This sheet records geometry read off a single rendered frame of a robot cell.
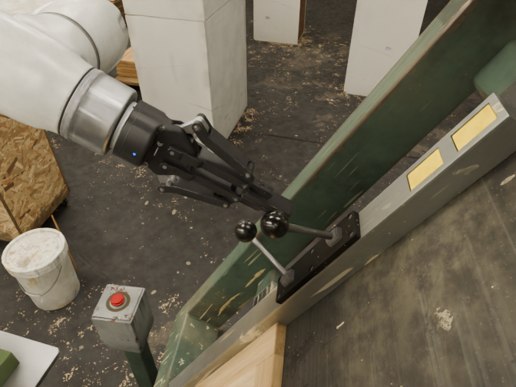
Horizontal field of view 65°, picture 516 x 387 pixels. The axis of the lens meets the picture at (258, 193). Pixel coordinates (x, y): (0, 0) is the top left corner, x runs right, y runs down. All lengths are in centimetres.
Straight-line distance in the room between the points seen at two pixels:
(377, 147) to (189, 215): 217
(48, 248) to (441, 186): 208
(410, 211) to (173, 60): 256
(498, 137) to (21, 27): 51
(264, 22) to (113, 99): 506
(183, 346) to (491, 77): 94
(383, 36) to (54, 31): 372
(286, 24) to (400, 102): 477
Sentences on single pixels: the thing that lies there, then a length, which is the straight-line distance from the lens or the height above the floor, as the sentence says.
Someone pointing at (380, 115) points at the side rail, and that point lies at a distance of 72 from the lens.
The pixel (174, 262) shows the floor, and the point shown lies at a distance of 254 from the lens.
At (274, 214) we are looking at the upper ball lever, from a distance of 51.
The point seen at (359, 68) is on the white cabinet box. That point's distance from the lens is 422.
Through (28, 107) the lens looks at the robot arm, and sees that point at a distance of 50.
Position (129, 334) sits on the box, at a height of 86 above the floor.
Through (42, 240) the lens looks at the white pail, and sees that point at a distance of 240.
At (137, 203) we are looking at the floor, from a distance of 298.
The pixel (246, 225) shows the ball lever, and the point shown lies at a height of 146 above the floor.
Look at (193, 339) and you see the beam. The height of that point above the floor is 88.
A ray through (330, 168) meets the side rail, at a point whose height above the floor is 146.
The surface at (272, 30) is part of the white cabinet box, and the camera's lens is 551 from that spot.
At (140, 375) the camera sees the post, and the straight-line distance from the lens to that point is 158.
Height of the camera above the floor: 192
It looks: 41 degrees down
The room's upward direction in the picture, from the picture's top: straight up
